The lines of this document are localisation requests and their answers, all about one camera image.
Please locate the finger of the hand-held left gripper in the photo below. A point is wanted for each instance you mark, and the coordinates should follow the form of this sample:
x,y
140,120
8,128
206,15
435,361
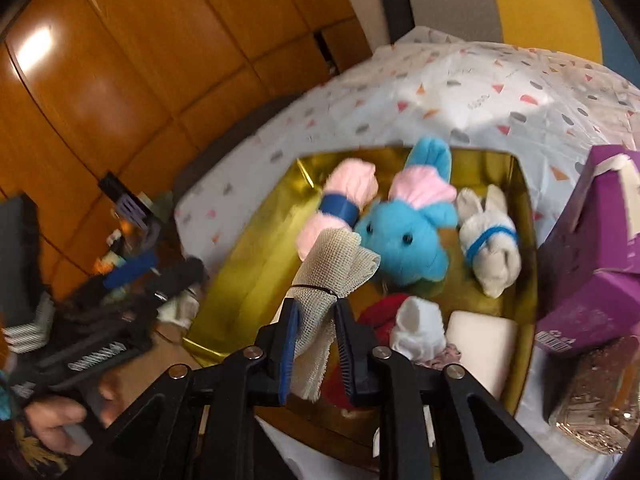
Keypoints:
x,y
130,269
180,275

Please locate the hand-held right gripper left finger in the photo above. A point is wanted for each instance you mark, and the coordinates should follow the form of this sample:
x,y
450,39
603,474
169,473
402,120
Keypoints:
x,y
290,355

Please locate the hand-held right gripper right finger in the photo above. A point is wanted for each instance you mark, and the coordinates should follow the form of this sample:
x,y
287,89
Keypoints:
x,y
345,355

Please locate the gold storage box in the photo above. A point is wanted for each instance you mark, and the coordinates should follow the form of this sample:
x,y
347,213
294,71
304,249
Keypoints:
x,y
250,280

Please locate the white sock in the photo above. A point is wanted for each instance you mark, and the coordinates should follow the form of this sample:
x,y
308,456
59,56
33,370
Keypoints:
x,y
415,325

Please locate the beige gauze cloth roll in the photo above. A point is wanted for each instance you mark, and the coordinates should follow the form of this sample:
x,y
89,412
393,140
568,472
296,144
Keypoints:
x,y
330,265

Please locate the blue plush elephant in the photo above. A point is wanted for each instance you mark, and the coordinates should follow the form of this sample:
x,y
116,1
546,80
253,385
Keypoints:
x,y
400,240

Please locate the pink cloth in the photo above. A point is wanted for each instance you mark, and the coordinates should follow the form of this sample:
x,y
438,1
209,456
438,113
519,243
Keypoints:
x,y
350,180

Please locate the white towel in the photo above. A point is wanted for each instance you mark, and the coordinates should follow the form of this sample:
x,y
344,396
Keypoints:
x,y
492,255

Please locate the person's left forearm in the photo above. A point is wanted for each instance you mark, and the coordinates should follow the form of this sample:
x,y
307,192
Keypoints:
x,y
20,452

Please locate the person's left hand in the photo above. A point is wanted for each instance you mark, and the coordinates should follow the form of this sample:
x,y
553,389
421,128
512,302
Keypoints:
x,y
55,420

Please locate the white foam block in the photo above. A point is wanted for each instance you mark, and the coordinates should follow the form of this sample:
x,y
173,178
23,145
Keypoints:
x,y
480,345

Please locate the wooden wardrobe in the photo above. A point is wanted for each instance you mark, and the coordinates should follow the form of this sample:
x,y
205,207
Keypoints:
x,y
125,60

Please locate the gold glitter tissue box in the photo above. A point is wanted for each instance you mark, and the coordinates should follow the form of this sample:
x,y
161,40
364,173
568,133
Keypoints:
x,y
595,395

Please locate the purple tissue box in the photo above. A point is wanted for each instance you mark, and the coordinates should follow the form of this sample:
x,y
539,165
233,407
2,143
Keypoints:
x,y
590,260

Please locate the bed with patterned sheet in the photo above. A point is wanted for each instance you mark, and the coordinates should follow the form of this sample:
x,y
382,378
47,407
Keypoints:
x,y
450,90

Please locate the grey yellow blue headboard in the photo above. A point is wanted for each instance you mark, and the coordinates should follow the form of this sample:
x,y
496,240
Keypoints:
x,y
540,5

